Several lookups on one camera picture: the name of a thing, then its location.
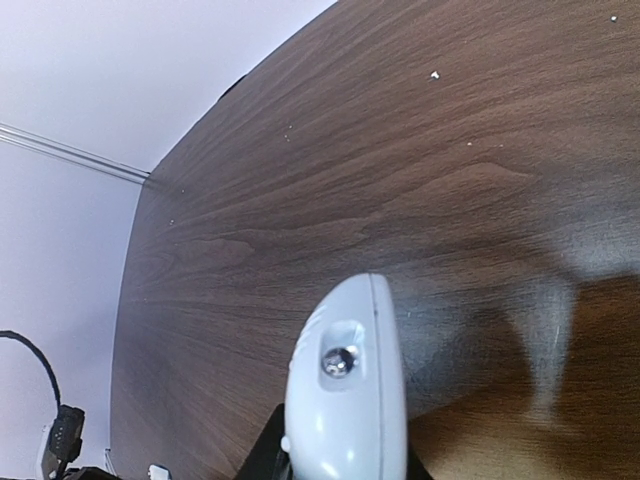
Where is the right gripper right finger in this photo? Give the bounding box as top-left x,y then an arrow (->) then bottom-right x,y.
405,441 -> 434,480

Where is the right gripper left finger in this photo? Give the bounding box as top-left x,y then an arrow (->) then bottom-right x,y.
234,404 -> 293,480

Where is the white remote control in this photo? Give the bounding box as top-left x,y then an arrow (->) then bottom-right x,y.
281,273 -> 408,479

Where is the white battery cover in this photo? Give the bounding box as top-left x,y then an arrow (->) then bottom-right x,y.
148,464 -> 172,480

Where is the left black cable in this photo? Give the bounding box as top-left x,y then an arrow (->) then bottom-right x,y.
0,329 -> 64,409

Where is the left aluminium frame post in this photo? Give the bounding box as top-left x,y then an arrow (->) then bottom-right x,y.
1,124 -> 150,185

